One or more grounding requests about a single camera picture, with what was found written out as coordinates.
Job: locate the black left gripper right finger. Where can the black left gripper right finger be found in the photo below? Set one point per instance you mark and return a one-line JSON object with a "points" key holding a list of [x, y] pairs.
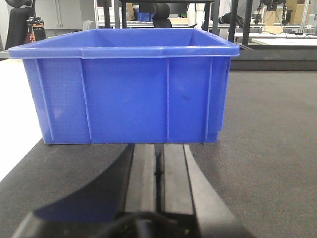
{"points": [[189, 198]]}

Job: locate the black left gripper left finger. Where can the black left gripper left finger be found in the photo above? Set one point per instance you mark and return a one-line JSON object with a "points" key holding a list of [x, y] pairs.
{"points": [[119, 203]]}

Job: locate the black conveyor belt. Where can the black conveyor belt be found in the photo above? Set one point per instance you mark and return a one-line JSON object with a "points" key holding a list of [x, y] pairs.
{"points": [[264, 165]]}

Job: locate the blue plastic bin on conveyor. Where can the blue plastic bin on conveyor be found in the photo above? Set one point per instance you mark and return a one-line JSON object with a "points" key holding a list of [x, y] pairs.
{"points": [[129, 85]]}

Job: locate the black office chair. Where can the black office chair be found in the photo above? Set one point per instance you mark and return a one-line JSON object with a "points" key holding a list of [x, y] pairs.
{"points": [[160, 11]]}

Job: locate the black tripod stand with device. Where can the black tripod stand with device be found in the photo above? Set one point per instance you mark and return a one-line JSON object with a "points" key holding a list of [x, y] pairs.
{"points": [[36, 31]]}

